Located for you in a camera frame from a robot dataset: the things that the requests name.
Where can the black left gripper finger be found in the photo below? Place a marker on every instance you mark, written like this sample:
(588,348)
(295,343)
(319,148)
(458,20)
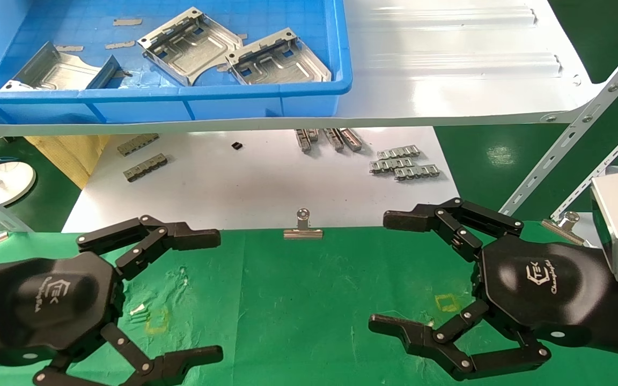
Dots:
(191,237)

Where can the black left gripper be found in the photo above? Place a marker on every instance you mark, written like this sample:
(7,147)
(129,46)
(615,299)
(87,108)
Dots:
(46,300)

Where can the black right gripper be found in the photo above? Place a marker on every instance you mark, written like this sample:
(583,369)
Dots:
(545,284)

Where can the sheet metal bracket part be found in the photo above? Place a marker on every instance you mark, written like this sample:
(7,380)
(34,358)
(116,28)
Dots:
(282,64)
(191,48)

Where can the small white scrap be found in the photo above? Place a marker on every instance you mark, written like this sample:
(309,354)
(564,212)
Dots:
(137,310)

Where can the small grey metal strip part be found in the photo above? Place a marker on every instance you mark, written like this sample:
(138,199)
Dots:
(145,167)
(137,143)

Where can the tiny black block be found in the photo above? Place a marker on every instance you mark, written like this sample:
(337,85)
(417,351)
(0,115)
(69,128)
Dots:
(237,145)

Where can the small silver clip strip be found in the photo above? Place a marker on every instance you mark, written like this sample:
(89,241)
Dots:
(390,165)
(399,151)
(417,172)

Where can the silver binder clip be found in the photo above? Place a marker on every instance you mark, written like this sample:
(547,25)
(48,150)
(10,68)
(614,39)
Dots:
(302,231)
(564,228)

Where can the green cloth mat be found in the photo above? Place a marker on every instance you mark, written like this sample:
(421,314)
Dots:
(298,311)

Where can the blue plastic bin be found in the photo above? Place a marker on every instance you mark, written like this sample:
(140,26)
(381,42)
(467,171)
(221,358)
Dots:
(126,107)

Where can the yellow woven bag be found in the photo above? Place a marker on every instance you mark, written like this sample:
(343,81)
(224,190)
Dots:
(67,155)

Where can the white round stand base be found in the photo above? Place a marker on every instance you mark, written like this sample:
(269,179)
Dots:
(14,182)

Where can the white metal shelf board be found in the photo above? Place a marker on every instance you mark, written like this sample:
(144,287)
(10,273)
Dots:
(448,80)

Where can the small silver rail part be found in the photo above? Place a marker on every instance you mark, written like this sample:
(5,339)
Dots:
(351,139)
(313,134)
(303,140)
(334,139)

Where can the white slotted angle rail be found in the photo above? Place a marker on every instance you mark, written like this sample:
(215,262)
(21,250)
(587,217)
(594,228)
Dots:
(604,169)
(16,225)
(566,139)

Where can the curved-edge sheet metal bracket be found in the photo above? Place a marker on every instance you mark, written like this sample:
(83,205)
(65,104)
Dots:
(62,69)

